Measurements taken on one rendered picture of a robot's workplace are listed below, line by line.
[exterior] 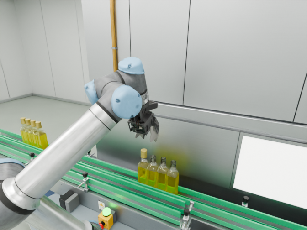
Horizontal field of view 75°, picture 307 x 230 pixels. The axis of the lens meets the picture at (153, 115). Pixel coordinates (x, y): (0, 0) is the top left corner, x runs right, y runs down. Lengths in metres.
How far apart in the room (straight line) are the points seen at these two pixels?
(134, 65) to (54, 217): 0.53
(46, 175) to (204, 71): 0.79
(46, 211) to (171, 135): 0.70
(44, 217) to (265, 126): 0.93
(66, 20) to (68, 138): 5.39
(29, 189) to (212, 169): 0.89
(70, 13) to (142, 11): 4.64
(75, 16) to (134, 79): 5.02
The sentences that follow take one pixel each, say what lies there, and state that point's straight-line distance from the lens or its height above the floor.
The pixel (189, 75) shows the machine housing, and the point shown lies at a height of 1.56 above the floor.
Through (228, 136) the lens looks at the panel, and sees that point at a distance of 1.06.
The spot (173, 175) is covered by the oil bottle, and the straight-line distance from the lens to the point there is 1.07.
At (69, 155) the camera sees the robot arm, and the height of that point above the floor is 1.48.
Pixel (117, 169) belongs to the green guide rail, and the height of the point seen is 0.95.
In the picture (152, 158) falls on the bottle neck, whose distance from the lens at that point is 1.09.
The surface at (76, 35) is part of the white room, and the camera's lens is 5.58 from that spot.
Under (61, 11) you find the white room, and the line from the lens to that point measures 5.91.
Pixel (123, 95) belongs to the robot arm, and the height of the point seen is 1.61.
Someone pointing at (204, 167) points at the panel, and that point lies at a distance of 1.17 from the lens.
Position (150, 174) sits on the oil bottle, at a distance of 1.13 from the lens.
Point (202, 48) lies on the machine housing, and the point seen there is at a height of 1.69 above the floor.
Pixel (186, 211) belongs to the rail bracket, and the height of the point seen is 1.01.
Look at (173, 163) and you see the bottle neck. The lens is 1.05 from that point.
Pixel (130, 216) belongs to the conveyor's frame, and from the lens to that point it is 1.21.
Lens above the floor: 1.73
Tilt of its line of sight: 21 degrees down
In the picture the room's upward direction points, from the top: 1 degrees clockwise
